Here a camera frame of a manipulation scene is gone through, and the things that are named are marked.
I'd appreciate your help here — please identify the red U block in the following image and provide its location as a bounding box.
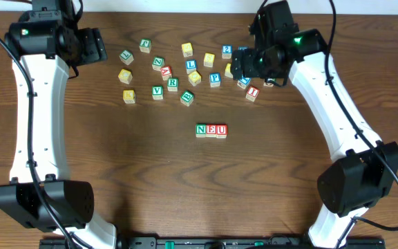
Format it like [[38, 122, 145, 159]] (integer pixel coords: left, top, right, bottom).
[[216, 124, 228, 138]]

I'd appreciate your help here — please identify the red E block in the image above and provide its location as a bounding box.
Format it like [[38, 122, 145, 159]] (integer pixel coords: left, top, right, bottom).
[[206, 124, 217, 138]]

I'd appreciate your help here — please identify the green R block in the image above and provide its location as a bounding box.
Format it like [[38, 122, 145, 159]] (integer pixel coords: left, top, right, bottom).
[[167, 77, 179, 92]]

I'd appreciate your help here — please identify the green N block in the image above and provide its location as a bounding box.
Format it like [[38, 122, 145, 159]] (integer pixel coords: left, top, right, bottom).
[[195, 124, 207, 138]]

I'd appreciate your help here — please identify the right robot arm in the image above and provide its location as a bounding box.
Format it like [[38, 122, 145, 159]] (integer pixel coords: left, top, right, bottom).
[[231, 28, 398, 248]]

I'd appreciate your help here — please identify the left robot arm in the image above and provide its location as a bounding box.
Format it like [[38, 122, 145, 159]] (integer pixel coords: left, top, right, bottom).
[[0, 0, 122, 248]]

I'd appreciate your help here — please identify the blue T block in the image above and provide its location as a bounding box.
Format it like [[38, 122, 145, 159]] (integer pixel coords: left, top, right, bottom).
[[237, 77, 251, 89]]

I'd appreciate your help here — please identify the yellow O block centre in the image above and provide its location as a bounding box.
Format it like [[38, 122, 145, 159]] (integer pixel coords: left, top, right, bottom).
[[225, 63, 233, 78]]

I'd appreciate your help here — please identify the yellow o block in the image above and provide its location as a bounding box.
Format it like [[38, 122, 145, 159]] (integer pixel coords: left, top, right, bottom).
[[188, 71, 202, 86], [225, 63, 233, 78]]

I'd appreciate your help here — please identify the blue 2 block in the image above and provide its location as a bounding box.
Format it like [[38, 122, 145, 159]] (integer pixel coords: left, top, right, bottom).
[[222, 44, 233, 59]]

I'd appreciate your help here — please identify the red I block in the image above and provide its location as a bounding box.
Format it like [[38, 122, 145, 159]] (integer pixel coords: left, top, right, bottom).
[[245, 86, 260, 102]]

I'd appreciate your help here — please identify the green L block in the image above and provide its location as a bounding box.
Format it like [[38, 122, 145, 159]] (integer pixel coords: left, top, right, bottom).
[[119, 50, 134, 65]]

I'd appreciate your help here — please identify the blue P block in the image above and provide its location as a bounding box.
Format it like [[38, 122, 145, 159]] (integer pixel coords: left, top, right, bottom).
[[209, 73, 221, 88]]

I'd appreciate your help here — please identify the yellow s block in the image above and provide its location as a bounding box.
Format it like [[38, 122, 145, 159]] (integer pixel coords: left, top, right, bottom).
[[181, 42, 193, 57], [203, 53, 216, 68]]

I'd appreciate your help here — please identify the yellow C block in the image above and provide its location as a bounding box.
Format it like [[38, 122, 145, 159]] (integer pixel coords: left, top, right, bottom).
[[118, 69, 133, 84]]

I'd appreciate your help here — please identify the green J block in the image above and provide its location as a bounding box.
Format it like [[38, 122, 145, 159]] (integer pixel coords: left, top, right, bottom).
[[139, 39, 151, 53]]

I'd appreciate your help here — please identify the blue L block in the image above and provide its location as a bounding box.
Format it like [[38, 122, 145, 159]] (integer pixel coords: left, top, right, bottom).
[[185, 59, 197, 74]]

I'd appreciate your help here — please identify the yellow K block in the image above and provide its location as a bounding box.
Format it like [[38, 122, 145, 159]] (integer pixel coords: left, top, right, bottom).
[[122, 89, 136, 104]]

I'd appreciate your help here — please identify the yellow S block top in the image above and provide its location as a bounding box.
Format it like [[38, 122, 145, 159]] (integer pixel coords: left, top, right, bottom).
[[181, 42, 193, 57]]

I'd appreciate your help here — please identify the green Z block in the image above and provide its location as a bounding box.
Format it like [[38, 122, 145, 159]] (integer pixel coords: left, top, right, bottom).
[[151, 57, 165, 71]]

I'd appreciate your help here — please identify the green B block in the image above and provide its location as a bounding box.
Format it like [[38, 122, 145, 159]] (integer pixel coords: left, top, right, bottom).
[[180, 91, 194, 107]]

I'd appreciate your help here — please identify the green V block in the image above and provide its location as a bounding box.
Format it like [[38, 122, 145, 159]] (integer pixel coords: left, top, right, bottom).
[[151, 86, 164, 100]]

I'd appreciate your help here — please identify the red A block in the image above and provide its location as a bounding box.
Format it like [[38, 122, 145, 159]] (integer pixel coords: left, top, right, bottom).
[[160, 66, 172, 81]]

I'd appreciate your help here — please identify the left black cable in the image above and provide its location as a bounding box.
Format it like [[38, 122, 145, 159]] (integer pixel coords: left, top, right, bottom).
[[0, 17, 95, 249]]

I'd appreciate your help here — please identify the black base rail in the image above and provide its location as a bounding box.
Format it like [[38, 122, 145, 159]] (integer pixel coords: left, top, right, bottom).
[[38, 235, 386, 249]]

